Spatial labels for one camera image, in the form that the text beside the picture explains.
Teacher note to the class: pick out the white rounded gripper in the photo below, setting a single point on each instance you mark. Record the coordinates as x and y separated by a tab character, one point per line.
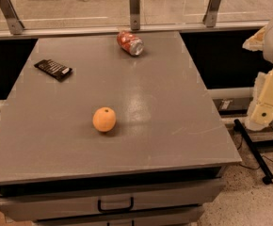
260	114

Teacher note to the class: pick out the orange fruit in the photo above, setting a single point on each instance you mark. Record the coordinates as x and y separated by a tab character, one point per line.
104	119

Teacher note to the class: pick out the crushed red coke can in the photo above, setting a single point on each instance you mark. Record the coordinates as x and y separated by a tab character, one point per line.
130	43

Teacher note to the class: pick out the black floor stand bar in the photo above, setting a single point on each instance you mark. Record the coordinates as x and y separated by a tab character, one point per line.
268	179

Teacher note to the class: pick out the grey lower drawer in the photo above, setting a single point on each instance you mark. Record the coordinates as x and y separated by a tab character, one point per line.
149	217

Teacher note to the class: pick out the grey drawer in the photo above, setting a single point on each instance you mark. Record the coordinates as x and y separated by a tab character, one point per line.
84	203
149	217

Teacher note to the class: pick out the black chocolate bar wrapper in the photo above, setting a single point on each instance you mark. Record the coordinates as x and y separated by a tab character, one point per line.
54	69

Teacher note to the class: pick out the grey upper drawer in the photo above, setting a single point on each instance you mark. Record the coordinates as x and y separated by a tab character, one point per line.
84	203

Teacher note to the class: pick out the right metal rail bracket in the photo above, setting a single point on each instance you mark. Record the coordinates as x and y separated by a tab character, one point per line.
210	16

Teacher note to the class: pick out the metal rail bracket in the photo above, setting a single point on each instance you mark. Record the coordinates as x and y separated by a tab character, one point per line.
210	16
134	6
15	26

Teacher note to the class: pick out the middle metal rail bracket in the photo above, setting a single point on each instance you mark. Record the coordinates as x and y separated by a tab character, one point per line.
134	6

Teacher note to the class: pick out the black drawer handle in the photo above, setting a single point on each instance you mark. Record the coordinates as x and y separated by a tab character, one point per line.
115	206

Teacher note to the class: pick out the left metal rail bracket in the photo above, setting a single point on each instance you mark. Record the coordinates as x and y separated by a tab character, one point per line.
15	26

